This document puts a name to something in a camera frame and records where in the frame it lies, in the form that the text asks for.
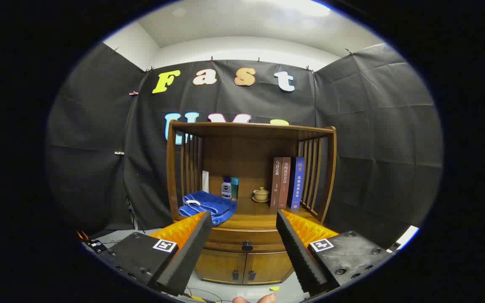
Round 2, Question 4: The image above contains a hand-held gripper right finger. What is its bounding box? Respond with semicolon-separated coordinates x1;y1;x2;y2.
275;209;390;295

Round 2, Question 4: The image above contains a curved wooden drawer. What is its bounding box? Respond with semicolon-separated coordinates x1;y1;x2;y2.
203;227;288;253

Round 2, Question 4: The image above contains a wooden cabinet door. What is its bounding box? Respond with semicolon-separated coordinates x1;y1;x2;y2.
195;249;246;283
242;252;294;285

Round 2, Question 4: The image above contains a reddish brown book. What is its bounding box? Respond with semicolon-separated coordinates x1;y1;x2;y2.
279;157;292;210

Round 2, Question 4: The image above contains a black device box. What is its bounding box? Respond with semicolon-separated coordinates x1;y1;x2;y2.
83;239;107;254

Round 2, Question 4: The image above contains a beige lidded tea bowl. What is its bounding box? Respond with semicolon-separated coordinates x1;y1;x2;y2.
252;187;271;203

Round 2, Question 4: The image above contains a thin dark floor cable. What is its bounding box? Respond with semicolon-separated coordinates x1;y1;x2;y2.
183;286;223;303

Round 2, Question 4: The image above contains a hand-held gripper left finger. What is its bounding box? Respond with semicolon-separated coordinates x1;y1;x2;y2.
99;210;213;296

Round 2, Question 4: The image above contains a wooden countertop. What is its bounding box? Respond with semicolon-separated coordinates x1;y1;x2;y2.
174;194;322;230

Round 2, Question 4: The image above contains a brown wooden cabinet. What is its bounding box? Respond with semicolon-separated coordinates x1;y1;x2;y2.
166;120;337;285

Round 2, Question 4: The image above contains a folded blue towel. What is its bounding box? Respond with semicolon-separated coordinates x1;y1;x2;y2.
178;191;238;226

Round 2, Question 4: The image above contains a blue book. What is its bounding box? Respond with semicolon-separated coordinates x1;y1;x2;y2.
288;157;305;210

